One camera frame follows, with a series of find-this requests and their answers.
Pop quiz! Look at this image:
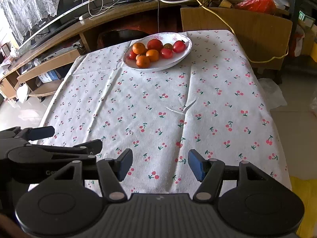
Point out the white round object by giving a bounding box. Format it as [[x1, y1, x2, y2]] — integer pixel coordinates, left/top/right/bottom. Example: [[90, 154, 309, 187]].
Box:
[[16, 84, 31, 104]]

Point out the blue and white box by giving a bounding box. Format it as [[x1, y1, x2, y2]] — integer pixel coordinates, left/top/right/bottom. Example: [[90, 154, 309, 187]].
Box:
[[38, 70, 61, 84]]

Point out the white plastic sheet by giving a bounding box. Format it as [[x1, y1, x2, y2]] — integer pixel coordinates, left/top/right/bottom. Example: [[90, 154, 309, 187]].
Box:
[[258, 78, 288, 110]]

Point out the cherry print tablecloth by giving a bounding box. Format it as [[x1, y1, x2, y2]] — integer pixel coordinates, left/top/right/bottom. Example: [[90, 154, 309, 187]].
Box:
[[38, 30, 293, 196]]

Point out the small brown wooden cabinet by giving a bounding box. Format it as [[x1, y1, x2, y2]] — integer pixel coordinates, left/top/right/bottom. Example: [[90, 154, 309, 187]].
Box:
[[180, 7, 293, 71]]

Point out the smooth orange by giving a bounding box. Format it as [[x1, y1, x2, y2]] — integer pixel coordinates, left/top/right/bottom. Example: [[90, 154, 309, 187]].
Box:
[[132, 42, 146, 55]]

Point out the black metal rack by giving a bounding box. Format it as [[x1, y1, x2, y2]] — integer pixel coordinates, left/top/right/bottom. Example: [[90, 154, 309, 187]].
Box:
[[255, 0, 317, 85]]

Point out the grey media player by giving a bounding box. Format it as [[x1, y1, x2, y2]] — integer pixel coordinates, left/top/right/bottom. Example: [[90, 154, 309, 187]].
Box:
[[40, 47, 80, 63]]

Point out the white lace cloth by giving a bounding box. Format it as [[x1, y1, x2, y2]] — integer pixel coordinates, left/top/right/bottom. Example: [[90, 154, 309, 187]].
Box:
[[0, 0, 61, 45]]

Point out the black cable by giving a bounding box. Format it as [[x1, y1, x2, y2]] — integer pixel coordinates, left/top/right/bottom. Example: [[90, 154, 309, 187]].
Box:
[[119, 0, 164, 36]]

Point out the yellow floor sheet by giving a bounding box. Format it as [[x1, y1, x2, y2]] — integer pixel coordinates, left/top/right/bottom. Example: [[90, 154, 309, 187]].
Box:
[[289, 176, 317, 238]]

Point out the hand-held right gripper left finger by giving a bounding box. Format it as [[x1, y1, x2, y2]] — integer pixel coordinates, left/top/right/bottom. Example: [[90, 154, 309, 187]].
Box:
[[53, 149, 133, 202]]

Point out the white floral plate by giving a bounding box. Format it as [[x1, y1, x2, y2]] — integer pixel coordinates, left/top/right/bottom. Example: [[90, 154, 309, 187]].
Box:
[[123, 33, 193, 71]]

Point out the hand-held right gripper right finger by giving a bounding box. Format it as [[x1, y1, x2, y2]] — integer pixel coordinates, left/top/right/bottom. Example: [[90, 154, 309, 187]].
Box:
[[188, 149, 271, 202]]

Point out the red plastic bag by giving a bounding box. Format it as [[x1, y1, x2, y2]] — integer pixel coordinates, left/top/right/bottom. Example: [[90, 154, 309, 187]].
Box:
[[234, 0, 277, 13]]

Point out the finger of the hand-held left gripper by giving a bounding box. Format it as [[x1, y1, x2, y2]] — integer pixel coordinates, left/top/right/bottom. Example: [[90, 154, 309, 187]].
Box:
[[30, 139, 103, 162], [0, 126, 55, 143]]

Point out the wooden television stand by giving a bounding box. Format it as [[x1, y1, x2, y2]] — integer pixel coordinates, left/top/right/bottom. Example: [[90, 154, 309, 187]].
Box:
[[0, 0, 293, 100]]

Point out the red strawberry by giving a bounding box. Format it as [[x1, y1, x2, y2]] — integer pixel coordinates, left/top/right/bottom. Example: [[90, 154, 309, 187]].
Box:
[[173, 40, 186, 53]]

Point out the large orange-red tomato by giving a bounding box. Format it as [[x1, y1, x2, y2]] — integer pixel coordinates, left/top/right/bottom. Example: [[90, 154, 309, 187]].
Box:
[[147, 39, 163, 51]]

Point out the small orange mandarin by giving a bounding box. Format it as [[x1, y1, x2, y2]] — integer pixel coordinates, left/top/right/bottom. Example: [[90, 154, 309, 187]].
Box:
[[146, 49, 159, 62]]

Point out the yellow cable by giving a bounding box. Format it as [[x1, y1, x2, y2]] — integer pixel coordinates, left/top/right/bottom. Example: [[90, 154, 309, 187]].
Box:
[[129, 0, 290, 64]]

